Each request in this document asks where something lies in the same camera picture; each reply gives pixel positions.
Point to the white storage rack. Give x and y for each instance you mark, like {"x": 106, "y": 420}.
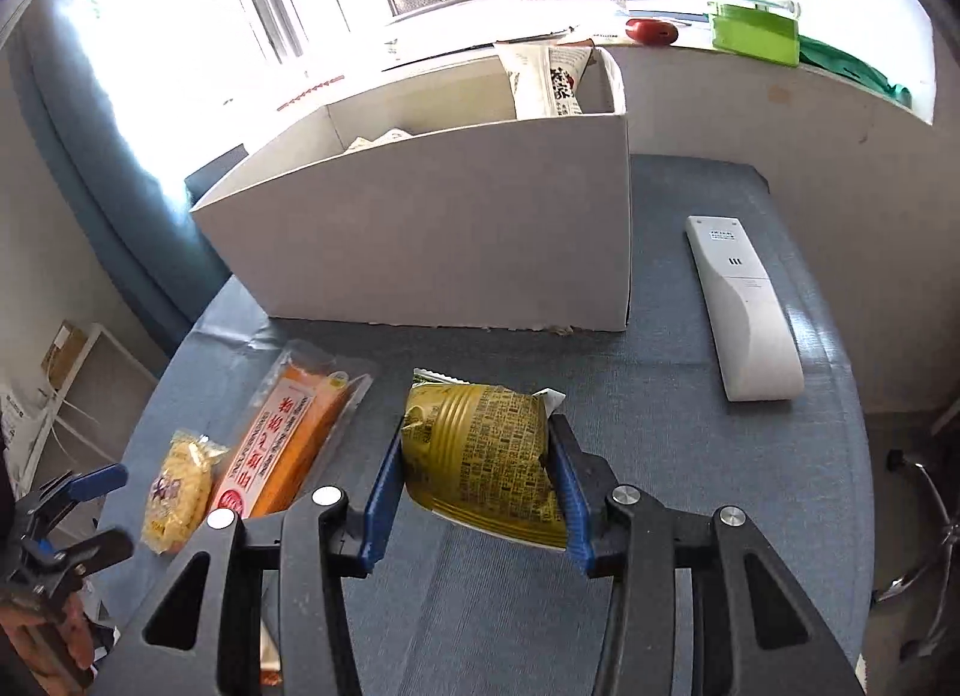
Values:
{"x": 112, "y": 396}

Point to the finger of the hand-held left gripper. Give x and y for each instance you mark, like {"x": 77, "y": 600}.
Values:
{"x": 97, "y": 550}
{"x": 94, "y": 480}

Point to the small brown cardboard box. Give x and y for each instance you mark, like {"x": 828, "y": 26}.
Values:
{"x": 64, "y": 355}

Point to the clear orange snack packet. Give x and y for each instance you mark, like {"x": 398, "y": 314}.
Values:
{"x": 289, "y": 433}

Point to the gold snack packet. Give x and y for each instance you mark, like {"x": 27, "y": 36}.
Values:
{"x": 480, "y": 456}

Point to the white cardboard box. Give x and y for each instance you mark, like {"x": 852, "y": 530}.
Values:
{"x": 450, "y": 231}

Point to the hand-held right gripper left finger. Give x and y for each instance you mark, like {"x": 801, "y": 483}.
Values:
{"x": 379, "y": 508}

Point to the small red container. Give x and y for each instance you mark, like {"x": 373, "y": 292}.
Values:
{"x": 651, "y": 31}

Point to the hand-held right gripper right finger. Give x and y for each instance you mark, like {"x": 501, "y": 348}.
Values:
{"x": 576, "y": 508}

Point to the yellow crisp noodle packet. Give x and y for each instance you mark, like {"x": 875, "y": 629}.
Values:
{"x": 176, "y": 493}

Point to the green plastic bag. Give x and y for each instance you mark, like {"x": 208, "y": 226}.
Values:
{"x": 847, "y": 66}

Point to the tall white snack bag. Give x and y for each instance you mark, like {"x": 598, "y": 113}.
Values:
{"x": 551, "y": 77}

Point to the white remote control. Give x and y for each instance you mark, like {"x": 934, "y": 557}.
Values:
{"x": 742, "y": 306}

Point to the blue-grey curtain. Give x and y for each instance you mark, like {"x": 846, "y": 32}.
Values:
{"x": 97, "y": 178}

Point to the green box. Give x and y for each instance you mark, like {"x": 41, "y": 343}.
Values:
{"x": 754, "y": 36}

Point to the person's left hand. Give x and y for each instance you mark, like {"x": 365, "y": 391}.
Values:
{"x": 75, "y": 636}

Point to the chrome chair base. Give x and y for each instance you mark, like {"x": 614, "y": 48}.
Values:
{"x": 926, "y": 546}

